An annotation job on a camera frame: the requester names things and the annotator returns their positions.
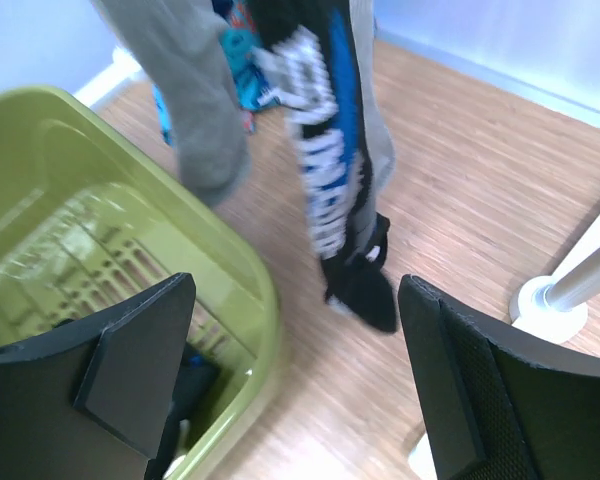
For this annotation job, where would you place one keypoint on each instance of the black patterned sock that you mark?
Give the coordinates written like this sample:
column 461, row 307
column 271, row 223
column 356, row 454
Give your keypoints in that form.
column 308, row 53
column 195, row 378

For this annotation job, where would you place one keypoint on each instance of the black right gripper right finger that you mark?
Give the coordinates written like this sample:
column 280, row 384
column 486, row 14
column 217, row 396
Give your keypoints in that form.
column 497, row 402

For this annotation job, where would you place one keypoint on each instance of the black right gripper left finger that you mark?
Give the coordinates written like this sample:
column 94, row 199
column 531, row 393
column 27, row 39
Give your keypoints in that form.
column 89, row 399

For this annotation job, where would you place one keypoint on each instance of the grey striped sock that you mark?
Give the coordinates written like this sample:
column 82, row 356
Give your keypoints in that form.
column 177, row 44

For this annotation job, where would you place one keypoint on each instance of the white metal drying rack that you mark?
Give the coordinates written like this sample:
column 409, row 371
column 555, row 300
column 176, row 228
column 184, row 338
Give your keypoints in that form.
column 554, row 308

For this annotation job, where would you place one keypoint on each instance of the green plastic basket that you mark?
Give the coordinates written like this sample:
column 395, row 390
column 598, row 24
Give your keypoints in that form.
column 88, row 221

